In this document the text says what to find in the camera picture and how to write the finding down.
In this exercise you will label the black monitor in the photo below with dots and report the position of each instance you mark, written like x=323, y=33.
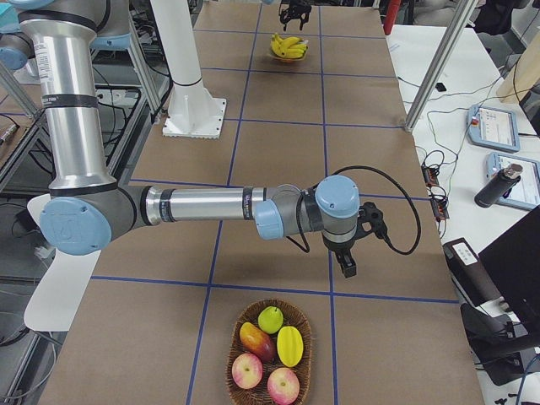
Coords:
x=512, y=263

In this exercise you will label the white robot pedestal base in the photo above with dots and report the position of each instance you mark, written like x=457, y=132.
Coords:
x=192, y=111

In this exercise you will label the green pear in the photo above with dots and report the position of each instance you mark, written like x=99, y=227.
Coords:
x=270, y=320

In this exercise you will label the brown wicker basket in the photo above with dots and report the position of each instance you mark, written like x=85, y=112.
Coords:
x=293, y=316

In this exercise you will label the teach pendant upper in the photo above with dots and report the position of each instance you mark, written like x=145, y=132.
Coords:
x=493, y=128

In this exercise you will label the yellow starfruit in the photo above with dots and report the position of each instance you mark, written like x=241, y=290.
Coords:
x=290, y=346

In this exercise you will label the red apple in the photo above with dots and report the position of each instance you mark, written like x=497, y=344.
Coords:
x=283, y=386
x=247, y=371

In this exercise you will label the grey square plate orange rim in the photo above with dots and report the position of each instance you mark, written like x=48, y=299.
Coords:
x=284, y=59

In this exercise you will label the black box white label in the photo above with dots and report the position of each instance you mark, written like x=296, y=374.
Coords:
x=469, y=272

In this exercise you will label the black water bottle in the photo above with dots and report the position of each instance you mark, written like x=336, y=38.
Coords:
x=499, y=185

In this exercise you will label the white chair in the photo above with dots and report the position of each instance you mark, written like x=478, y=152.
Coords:
x=55, y=301

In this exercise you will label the red apple right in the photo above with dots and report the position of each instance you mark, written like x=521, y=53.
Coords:
x=283, y=386

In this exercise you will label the orange mango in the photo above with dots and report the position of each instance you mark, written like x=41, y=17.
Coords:
x=257, y=342

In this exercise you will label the aluminium frame post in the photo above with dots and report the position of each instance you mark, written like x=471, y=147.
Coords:
x=452, y=34

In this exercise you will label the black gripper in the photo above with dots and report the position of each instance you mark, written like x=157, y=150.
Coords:
x=294, y=11
x=340, y=250

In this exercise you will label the red apple left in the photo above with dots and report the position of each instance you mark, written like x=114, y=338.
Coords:
x=247, y=371

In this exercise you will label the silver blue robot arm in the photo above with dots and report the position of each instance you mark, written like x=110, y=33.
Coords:
x=90, y=206

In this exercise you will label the yellow banana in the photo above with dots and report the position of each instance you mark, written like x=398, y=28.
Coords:
x=293, y=48
x=276, y=42
x=284, y=44
x=297, y=51

